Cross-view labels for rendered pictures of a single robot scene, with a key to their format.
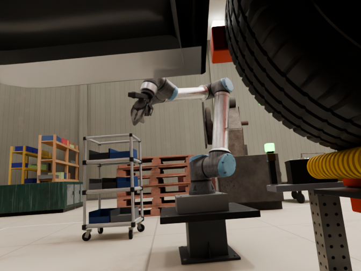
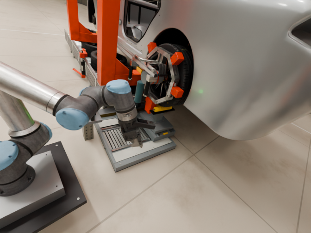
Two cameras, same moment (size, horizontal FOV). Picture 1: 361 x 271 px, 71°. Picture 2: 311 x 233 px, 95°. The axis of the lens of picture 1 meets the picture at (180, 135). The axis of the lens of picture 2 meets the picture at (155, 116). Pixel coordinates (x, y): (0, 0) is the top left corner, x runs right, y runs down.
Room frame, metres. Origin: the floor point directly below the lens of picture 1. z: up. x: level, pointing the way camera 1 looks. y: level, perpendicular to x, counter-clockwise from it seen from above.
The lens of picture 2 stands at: (1.61, 0.61, 1.40)
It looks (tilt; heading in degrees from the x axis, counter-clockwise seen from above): 36 degrees down; 223
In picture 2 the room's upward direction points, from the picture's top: 17 degrees clockwise
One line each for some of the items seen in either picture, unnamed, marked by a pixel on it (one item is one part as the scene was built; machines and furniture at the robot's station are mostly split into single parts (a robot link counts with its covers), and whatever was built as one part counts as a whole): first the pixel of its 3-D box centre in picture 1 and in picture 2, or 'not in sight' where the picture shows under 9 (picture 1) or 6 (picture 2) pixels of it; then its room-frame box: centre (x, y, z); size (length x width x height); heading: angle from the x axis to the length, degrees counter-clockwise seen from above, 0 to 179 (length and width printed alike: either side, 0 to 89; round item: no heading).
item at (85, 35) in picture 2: not in sight; (92, 33); (0.49, -2.90, 0.69); 0.52 x 0.17 x 0.35; 176
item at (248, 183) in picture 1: (245, 182); not in sight; (4.39, -1.06, 0.41); 1.19 x 0.98 x 0.82; 177
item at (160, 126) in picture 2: not in sight; (158, 113); (0.44, -0.45, 0.32); 0.40 x 0.30 x 0.28; 86
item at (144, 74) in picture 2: not in sight; (152, 77); (0.68, -0.46, 0.85); 0.21 x 0.14 x 0.14; 176
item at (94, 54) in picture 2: not in sight; (109, 62); (0.44, -2.08, 0.39); 0.66 x 0.66 x 0.24
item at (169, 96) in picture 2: not in sight; (158, 76); (0.61, -0.46, 0.85); 0.54 x 0.07 x 0.54; 86
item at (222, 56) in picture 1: (228, 44); (177, 92); (0.62, -0.14, 0.85); 0.09 x 0.08 x 0.07; 86
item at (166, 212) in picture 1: (204, 230); (27, 198); (1.84, -0.13, 0.15); 0.60 x 0.60 x 0.30; 4
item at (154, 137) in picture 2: not in sight; (154, 124); (0.44, -0.45, 0.13); 0.50 x 0.36 x 0.10; 86
